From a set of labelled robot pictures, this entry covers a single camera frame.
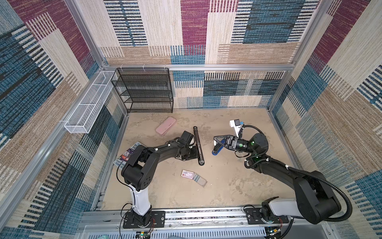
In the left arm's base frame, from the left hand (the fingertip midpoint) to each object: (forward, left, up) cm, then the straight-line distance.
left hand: (198, 154), depth 93 cm
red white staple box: (-12, +7, -2) cm, 14 cm away
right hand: (-6, -7, +23) cm, 25 cm away
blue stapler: (+3, -12, +2) cm, 13 cm away
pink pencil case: (+22, +24, -1) cm, 33 cm away
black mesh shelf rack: (+45, +38, +15) cm, 60 cm away
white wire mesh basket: (+3, +55, +31) cm, 63 cm away
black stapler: (-2, -1, 0) cm, 3 cm away
